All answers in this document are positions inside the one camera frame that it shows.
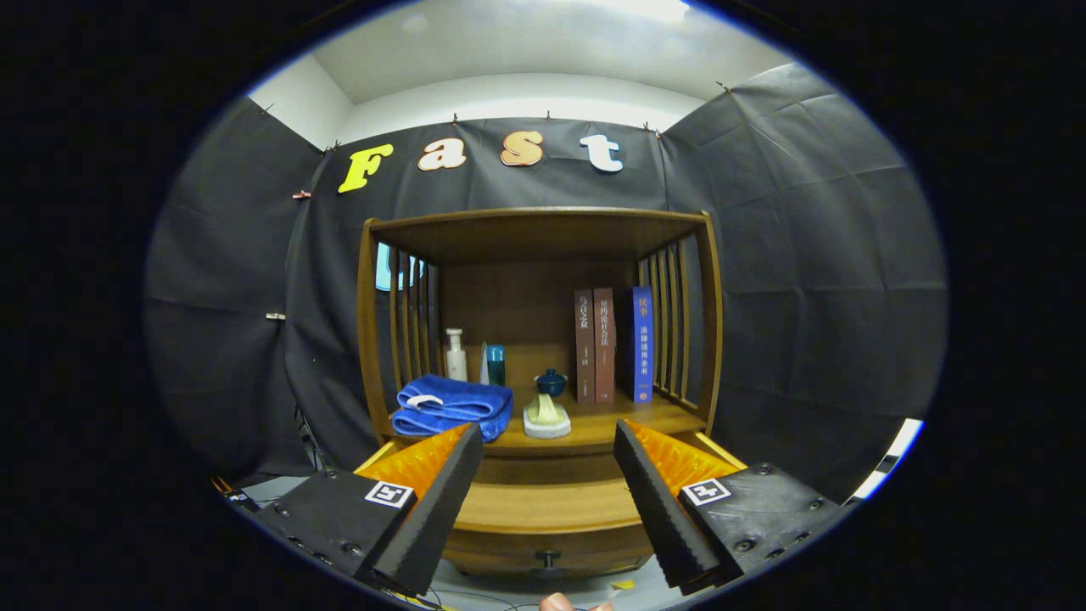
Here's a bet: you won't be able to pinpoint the reddish brown book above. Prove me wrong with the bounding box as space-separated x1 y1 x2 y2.
593 287 616 405

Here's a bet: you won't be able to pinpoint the green soap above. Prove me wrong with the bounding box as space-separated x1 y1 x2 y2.
522 394 573 440

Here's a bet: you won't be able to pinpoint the thin floor cables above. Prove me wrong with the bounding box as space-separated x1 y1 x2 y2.
424 584 544 611

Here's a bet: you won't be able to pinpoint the blue book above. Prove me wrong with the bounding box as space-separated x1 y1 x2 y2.
630 286 655 403

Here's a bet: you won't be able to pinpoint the wooden countertop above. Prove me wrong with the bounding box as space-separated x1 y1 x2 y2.
386 392 707 459

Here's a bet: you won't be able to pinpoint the small black wired device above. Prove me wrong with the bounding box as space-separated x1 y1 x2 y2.
212 477 260 512

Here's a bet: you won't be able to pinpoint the black metal stand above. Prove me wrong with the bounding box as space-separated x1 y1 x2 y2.
294 406 328 469

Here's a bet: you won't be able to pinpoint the white shelf unit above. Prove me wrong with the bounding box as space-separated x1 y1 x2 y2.
848 418 924 502

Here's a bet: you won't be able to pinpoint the dark brown book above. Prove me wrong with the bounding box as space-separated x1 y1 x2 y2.
574 289 596 405

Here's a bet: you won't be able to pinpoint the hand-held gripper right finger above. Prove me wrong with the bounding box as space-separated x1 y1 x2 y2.
613 419 850 596

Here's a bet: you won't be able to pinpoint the wooden cabinet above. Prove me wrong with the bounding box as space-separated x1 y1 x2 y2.
356 206 724 485

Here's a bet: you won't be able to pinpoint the wooden drawer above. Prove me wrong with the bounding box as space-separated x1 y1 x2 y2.
355 431 747 580

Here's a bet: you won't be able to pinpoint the blue folded towel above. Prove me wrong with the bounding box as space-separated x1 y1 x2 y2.
391 374 514 443

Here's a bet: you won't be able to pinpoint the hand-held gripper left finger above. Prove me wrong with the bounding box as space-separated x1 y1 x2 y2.
255 423 484 597

